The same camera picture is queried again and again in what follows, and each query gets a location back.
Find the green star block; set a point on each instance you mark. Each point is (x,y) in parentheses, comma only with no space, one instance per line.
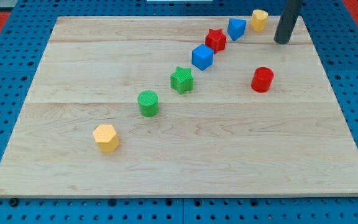
(181,80)

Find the green cylinder block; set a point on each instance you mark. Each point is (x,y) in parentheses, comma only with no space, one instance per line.
(148,103)

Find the light wooden board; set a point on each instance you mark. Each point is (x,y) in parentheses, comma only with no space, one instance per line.
(220,140)

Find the blue cube block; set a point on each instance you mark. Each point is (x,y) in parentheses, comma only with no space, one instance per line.
(202,57)

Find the yellow hexagon block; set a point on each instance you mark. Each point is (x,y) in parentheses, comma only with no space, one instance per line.
(106,138)

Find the red star block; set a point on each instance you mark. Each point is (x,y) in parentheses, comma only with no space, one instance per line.
(216,40)

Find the red cylinder block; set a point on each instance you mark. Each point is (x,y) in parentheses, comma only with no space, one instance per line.
(262,79)

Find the blue triangle block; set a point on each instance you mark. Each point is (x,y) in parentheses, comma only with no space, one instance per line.
(236,28)

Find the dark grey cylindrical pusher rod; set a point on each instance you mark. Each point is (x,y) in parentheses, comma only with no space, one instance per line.
(287,21)

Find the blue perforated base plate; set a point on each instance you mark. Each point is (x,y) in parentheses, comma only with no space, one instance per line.
(333,30)

